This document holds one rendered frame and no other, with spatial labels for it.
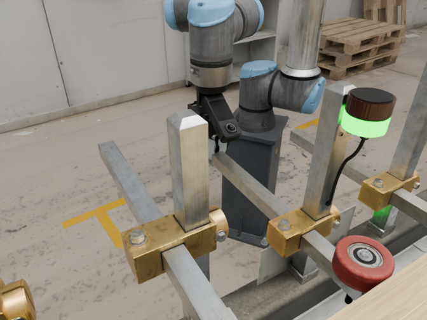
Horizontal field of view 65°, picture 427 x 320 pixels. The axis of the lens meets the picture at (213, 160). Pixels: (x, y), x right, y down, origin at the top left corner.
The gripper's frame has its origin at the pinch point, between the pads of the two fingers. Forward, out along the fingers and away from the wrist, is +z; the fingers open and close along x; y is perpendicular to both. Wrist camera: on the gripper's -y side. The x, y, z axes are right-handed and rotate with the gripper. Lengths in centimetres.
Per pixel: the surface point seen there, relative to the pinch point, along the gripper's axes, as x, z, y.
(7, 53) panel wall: 40, 23, 235
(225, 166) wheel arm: 1.4, -3.3, -6.6
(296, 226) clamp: 1.5, -4.5, -30.0
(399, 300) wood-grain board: 1.6, -7.6, -48.7
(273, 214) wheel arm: 1.3, -2.4, -23.8
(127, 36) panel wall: -55, 24, 246
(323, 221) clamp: -3.6, -4.3, -31.2
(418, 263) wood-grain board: -6.0, -7.6, -46.3
